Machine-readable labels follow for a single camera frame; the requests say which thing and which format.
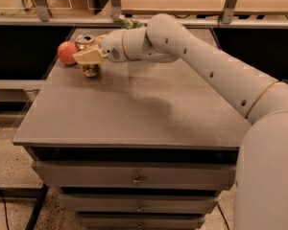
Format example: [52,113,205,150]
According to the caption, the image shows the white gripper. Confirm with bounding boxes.
[73,30,127,65]

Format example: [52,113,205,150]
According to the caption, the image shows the orange soda can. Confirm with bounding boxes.
[75,34,100,78]

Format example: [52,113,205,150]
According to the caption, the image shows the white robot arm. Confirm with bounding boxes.
[73,14,288,230]

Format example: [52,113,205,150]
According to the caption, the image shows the red apple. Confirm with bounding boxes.
[58,41,78,65]

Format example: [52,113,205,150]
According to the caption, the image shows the green chip bag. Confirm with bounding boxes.
[119,18,144,30]

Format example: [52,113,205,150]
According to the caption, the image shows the grey drawer cabinet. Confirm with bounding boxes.
[14,61,250,230]

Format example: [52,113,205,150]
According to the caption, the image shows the top drawer with knob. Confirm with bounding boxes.
[32,161,235,190]

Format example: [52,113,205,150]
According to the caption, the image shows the drawer with knob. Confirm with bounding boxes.
[76,214,204,230]
[32,161,235,190]
[60,194,218,215]

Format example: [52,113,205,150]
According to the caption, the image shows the middle drawer with knob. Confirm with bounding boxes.
[60,194,218,215]

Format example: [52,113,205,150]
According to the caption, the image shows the bottom drawer with knob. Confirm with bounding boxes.
[76,214,204,230]

